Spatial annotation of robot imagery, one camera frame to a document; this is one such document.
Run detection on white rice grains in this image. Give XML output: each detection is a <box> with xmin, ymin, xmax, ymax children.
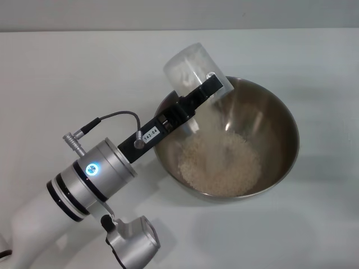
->
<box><xmin>178</xmin><ymin>92</ymin><xmax>263</xmax><ymax>197</ymax></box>

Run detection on clear plastic measuring cup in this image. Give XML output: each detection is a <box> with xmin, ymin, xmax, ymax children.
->
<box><xmin>163</xmin><ymin>41</ymin><xmax>235</xmax><ymax>136</ymax></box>

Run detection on stainless steel mixing bowl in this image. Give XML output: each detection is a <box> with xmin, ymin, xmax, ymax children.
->
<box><xmin>153</xmin><ymin>75</ymin><xmax>301</xmax><ymax>204</ymax></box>

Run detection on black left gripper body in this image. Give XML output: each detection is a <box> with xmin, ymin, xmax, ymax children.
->
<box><xmin>117</xmin><ymin>96</ymin><xmax>197</xmax><ymax>165</ymax></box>

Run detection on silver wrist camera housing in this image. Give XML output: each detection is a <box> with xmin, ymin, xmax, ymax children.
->
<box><xmin>105</xmin><ymin>215</ymin><xmax>162</xmax><ymax>269</ymax></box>

